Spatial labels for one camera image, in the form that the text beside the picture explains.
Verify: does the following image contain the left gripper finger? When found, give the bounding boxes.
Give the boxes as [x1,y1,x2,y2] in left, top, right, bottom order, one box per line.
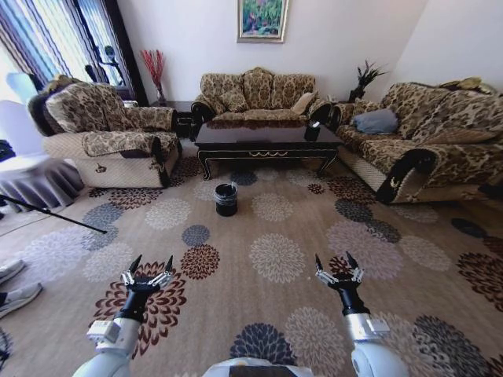
[119,254,143,286]
[151,254,174,287]

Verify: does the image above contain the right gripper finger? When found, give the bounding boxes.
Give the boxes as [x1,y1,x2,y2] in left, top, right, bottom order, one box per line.
[314,253,338,286]
[344,251,366,284]

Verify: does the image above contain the black round trash bin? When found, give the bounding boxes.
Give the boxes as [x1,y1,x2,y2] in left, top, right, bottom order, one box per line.
[214,181,239,218]

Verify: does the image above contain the black tripod leg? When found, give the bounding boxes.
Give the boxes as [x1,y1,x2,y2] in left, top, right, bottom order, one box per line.
[0,194,108,236]

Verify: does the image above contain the person's grey shoe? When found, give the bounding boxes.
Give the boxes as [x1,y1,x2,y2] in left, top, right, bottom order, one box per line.
[0,281,44,320]
[0,258,27,285]

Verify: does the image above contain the patterned brown armchair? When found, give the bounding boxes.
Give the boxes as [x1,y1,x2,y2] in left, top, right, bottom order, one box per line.
[27,75,184,189]

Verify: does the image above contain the round table grey cloth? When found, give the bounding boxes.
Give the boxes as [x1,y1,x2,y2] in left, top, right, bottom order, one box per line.
[0,154,86,214]

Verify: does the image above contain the dark glossy coffee table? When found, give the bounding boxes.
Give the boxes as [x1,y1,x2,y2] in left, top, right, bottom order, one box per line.
[193,119,343,181]

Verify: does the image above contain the small dark container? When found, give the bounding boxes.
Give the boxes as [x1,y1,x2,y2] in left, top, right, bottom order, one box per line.
[303,119,322,142]

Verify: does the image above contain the patterned brown long sofa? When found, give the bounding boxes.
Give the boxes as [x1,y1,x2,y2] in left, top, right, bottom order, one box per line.
[332,76,503,205]

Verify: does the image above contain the grey pillow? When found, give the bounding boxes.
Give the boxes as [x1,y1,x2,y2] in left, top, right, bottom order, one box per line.
[351,108,400,136]

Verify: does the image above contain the patterned brown cushion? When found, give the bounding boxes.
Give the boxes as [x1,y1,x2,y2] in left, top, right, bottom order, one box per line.
[351,97,381,116]
[218,87,249,114]

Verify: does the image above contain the plain beige cushion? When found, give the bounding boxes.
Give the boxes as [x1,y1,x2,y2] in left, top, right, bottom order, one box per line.
[291,91,318,115]

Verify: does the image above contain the patterned brown two-seat sofa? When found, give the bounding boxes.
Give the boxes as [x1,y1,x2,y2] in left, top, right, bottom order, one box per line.
[190,67,334,130]

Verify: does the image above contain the dark potted plant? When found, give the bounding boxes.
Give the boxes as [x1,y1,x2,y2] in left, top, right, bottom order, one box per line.
[348,58,389,104]

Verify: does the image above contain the white covered chair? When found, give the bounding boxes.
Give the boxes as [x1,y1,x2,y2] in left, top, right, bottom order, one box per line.
[0,99,33,159]

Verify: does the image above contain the vase with red branches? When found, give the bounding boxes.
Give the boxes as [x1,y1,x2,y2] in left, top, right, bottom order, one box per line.
[140,49,167,108]

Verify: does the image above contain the black exercise machine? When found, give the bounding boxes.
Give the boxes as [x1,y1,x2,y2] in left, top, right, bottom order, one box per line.
[83,44,126,88]

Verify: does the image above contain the striped curtain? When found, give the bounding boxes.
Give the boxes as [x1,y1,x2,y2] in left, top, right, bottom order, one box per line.
[0,0,130,93]

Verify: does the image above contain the framed green landscape painting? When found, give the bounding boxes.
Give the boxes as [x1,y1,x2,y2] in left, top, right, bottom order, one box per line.
[236,0,290,44]

